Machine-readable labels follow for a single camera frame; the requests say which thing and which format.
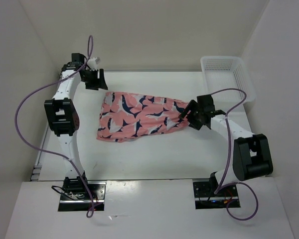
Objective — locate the white plastic mesh basket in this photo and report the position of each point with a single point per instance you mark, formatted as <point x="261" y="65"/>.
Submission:
<point x="222" y="72"/>

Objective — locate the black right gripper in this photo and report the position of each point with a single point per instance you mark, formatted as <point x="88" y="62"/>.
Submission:
<point x="194" y="123"/>

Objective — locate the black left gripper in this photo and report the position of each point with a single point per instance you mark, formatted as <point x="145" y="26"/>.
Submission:
<point x="98" y="83"/>

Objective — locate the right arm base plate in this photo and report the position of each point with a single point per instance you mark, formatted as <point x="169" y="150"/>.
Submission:
<point x="206" y="199"/>

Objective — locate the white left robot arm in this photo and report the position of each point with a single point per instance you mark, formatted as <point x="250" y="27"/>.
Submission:
<point x="64" y="121"/>

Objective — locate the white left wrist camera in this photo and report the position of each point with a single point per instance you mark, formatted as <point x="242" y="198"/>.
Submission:
<point x="93" y="63"/>

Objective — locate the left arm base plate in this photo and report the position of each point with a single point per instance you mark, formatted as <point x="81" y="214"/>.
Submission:
<point x="74" y="202"/>

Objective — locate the pink shark print shorts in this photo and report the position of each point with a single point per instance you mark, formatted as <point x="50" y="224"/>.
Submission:
<point x="128" y="116"/>

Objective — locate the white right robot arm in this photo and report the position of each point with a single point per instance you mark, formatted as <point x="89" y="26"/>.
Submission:
<point x="248" y="155"/>

